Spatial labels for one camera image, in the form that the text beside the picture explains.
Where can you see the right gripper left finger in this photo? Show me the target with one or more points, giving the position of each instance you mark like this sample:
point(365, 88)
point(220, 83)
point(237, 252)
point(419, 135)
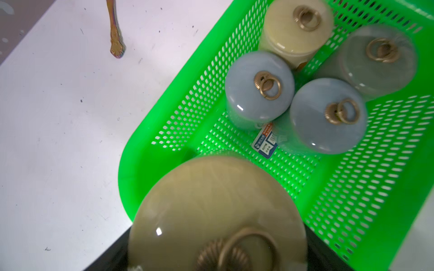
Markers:
point(115, 258)

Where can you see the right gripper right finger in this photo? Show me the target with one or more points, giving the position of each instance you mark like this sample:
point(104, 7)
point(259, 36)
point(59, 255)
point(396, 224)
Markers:
point(320, 257)

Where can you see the yellow tea canister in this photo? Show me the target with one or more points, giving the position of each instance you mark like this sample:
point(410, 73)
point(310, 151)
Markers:
point(296, 30)
point(217, 212)

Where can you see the green plastic basket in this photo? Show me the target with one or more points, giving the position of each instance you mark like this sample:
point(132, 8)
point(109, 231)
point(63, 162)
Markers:
point(361, 203)

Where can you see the green tea canister back right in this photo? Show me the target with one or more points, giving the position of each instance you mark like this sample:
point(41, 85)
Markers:
point(376, 60)

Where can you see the small blue label card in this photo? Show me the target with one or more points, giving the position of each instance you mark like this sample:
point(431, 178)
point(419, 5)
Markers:
point(265, 142)

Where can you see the purple gold butter knife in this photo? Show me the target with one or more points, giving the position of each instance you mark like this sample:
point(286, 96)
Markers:
point(117, 48)

